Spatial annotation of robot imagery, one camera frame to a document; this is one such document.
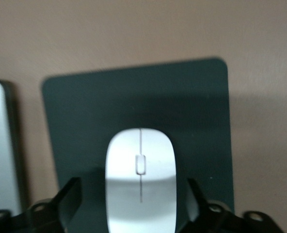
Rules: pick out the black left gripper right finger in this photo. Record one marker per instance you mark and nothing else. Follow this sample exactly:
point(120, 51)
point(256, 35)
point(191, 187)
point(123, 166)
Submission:
point(195, 201)

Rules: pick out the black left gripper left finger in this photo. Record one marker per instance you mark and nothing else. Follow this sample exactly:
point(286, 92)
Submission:
point(68, 201)

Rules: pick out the white computer mouse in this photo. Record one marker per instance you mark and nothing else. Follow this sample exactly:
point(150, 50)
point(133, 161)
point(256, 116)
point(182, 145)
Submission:
point(124, 157)

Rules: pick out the black mouse pad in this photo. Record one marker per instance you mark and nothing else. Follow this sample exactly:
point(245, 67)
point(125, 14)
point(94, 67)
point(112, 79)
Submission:
point(109, 97)

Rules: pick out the brown table cover mat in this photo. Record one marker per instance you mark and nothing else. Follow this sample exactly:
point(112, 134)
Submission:
point(133, 29)

